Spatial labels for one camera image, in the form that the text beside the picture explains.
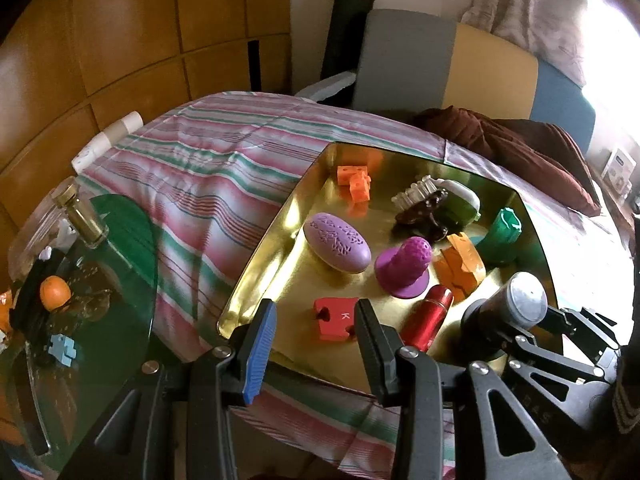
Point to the pale blue plastic bar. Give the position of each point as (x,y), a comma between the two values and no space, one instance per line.
(325,87)

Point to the blue puzzle piece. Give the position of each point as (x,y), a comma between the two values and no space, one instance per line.
(64,350)

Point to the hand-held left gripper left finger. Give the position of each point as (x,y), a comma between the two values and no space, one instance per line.
(260,355)

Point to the wooden wardrobe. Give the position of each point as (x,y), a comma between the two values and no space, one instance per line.
(125,35)

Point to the striped pink green bedsheet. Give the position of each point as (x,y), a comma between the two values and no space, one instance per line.
(200,170)

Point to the dark green ridged cup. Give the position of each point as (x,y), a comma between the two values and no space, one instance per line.
(500,240)

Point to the orange white packet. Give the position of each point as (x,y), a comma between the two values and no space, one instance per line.
(5,317)

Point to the orange notched toy piece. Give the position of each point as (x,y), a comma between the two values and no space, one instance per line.
(465,260)

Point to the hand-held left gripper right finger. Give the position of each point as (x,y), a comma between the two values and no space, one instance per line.
(372,355)

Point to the black cylinder with silver cap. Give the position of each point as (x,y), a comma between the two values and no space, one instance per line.
(500,310)

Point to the glass bottle with brass cap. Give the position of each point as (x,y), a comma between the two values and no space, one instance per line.
(87,222)

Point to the clear ridged plastic piece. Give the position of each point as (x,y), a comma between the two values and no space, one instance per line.
(412,194)

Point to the green container with white lid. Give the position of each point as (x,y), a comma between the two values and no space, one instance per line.
(462,205)

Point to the small orange fruit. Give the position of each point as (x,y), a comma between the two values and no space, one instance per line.
(55,294)

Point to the orange holed block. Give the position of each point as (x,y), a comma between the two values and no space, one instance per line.
(357,185)

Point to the glossy brown toy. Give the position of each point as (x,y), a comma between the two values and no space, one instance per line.
(420,212)

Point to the green round glass table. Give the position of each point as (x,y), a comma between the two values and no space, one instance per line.
(125,240)

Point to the brown quilted blanket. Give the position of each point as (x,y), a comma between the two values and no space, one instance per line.
(525,155)

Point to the grey yellow blue headboard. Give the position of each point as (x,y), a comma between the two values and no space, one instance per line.
(400,60)

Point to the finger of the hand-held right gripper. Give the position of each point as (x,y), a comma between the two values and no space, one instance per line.
(530,352)
(580,322)

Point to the pale patterned curtain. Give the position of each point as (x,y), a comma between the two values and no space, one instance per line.
(525,5)

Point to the purple oval soap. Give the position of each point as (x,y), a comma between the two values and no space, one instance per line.
(335,242)

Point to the black rolled mat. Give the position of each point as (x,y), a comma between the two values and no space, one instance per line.
(345,30)

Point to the wooden shelf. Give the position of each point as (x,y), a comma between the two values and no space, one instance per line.
(617,205)

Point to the pink bumpy toy with base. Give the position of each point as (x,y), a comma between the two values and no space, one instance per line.
(405,265)

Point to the black stand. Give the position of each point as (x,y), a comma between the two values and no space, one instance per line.
(27,295)

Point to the gold metal tin tray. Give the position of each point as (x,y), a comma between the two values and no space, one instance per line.
(300,285)

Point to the red puzzle block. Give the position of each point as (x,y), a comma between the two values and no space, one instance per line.
(335,320)

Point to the red metal cylinder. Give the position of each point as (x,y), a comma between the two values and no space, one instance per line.
(430,315)

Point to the white box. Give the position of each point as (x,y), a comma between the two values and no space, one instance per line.
(619,167)

